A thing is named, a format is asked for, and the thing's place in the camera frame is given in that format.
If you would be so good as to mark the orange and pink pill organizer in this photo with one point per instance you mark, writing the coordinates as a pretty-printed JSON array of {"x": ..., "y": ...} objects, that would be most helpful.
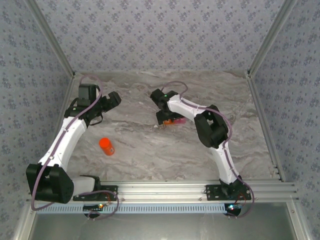
[{"x": 180, "y": 121}]

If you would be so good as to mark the orange pill bottle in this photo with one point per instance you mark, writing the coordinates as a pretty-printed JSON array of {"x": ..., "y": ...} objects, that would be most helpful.
[{"x": 107, "y": 147}]

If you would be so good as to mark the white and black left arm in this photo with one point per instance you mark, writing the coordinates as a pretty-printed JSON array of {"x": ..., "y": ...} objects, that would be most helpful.
[{"x": 62, "y": 140}]

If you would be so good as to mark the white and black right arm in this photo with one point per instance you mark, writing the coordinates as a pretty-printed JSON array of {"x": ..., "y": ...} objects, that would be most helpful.
[{"x": 182, "y": 111}]

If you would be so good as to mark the small circuit board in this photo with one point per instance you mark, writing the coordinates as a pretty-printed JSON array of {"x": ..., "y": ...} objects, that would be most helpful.
[
  {"x": 93, "y": 207},
  {"x": 233, "y": 208}
]

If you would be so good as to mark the grey metal shelf panel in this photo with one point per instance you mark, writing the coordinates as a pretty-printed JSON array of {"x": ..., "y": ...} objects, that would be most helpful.
[{"x": 162, "y": 227}]

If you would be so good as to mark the aluminium table side rail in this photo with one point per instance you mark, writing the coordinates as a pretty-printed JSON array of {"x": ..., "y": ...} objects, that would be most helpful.
[
  {"x": 258, "y": 100},
  {"x": 68, "y": 87}
]

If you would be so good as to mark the aluminium frame post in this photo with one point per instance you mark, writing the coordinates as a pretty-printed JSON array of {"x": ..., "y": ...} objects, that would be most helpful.
[
  {"x": 271, "y": 37},
  {"x": 51, "y": 37}
]

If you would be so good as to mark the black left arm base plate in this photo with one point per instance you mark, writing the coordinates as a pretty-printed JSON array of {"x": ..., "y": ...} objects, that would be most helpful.
[{"x": 111, "y": 190}]

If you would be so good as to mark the aluminium mounting rail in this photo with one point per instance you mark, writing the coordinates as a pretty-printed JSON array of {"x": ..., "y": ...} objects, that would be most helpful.
[{"x": 162, "y": 191}]

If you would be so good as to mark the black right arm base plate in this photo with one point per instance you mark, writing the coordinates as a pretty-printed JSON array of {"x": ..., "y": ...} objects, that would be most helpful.
[{"x": 212, "y": 193}]

